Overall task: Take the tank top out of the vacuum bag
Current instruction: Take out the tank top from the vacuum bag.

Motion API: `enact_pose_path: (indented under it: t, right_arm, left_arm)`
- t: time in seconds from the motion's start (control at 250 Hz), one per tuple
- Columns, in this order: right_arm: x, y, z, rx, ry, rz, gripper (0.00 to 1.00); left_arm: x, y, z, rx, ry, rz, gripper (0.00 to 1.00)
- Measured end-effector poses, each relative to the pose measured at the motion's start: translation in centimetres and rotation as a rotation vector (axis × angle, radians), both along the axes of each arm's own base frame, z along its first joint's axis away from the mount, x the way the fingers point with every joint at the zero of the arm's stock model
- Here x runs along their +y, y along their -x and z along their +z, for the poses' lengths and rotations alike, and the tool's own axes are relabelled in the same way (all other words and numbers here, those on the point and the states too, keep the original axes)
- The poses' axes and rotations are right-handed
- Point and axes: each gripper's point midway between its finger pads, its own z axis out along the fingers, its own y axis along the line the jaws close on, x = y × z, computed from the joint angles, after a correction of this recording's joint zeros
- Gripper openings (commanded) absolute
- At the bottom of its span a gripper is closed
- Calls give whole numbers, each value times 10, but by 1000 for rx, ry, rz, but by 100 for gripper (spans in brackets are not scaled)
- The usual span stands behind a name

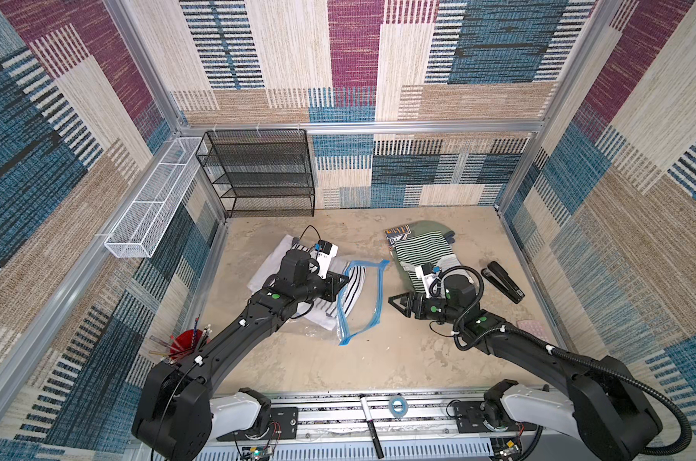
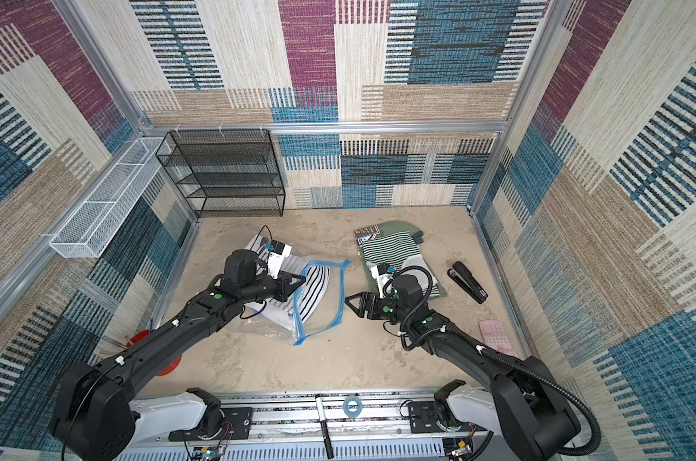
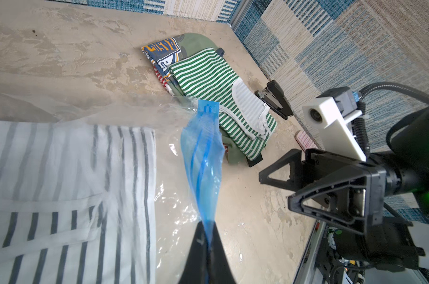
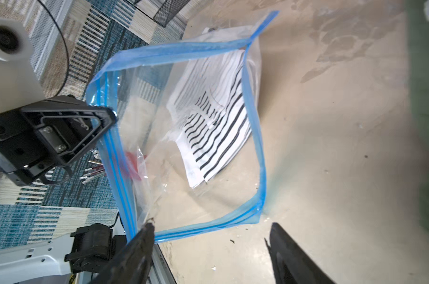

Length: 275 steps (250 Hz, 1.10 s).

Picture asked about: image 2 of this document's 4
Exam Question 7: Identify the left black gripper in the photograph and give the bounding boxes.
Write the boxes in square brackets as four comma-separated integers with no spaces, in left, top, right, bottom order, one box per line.
[240,270,309,307]

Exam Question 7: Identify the clear vacuum bag blue zipper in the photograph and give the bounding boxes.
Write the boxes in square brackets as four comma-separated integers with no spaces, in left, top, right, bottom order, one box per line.
[239,246,351,346]

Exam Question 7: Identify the green white striped garment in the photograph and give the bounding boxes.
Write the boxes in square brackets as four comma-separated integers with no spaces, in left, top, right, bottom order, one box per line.
[361,230,446,299]

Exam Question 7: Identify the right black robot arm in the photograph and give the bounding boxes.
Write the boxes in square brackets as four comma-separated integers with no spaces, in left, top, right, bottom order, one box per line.
[344,275,603,460]

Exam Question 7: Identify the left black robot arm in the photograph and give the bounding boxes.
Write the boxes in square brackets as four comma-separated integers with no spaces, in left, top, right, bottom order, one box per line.
[48,250,306,460]

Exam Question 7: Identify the black white striped garment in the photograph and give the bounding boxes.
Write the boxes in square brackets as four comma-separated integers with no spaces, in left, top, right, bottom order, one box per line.
[262,252,330,330]

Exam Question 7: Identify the blue tape roll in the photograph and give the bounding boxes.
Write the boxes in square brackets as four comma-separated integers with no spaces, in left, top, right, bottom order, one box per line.
[342,395,363,420]

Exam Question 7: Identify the black stapler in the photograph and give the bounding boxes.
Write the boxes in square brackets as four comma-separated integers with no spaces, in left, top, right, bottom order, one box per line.
[447,261,488,305]

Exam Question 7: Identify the black marker pen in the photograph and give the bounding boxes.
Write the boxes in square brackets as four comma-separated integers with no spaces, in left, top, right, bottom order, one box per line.
[315,395,335,460]

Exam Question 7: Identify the pink calculator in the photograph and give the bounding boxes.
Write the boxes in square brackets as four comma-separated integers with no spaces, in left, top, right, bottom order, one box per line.
[479,320,517,357]

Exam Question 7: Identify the red pencil cup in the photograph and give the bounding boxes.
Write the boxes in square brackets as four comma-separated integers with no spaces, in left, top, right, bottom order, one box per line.
[102,326,182,376]

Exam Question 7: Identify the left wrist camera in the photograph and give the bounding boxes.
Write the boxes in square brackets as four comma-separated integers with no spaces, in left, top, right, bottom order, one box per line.
[267,240,292,279]

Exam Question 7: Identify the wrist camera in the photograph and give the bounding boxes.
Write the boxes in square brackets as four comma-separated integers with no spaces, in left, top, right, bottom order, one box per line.
[369,263,395,298]
[267,240,292,279]

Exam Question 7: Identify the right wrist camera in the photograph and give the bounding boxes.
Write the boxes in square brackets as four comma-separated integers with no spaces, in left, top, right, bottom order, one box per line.
[369,263,395,298]

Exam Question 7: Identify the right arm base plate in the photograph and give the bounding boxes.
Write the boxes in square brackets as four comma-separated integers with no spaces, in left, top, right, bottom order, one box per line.
[400,400,459,434]

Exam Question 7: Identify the black wire mesh shelf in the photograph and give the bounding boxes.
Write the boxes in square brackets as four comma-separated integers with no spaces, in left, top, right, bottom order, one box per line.
[155,129,286,218]

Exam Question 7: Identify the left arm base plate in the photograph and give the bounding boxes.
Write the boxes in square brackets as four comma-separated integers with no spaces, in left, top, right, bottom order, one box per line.
[167,406,253,444]

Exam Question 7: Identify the white wire mesh basket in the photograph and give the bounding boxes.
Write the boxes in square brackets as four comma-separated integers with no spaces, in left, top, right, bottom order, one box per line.
[50,138,163,259]

